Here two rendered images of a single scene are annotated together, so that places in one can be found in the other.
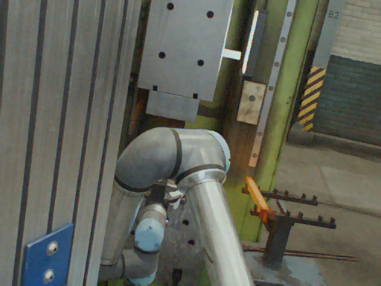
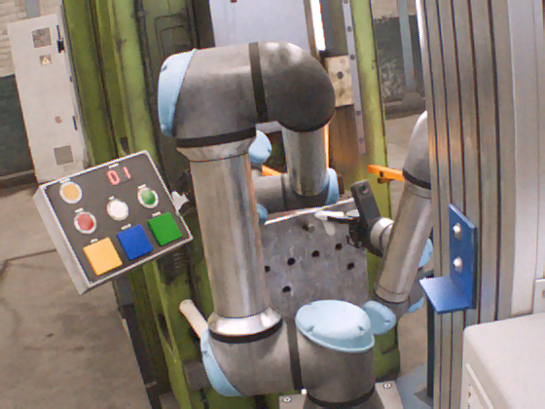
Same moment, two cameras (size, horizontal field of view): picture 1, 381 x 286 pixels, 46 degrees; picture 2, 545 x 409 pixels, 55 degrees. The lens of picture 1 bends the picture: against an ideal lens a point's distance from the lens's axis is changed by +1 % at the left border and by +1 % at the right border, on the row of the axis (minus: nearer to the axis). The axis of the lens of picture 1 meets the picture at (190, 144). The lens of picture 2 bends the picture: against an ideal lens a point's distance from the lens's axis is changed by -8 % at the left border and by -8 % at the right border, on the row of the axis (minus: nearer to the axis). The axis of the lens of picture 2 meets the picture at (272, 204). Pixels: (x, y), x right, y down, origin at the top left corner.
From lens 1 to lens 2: 0.74 m
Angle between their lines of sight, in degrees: 20
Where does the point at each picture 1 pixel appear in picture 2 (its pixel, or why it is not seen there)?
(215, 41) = (296, 20)
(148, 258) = (419, 276)
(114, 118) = not seen: outside the picture
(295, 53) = (362, 12)
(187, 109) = not seen: hidden behind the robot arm
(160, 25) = (229, 24)
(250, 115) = (345, 94)
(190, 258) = (354, 284)
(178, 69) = not seen: hidden behind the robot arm
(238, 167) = (349, 162)
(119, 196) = (425, 204)
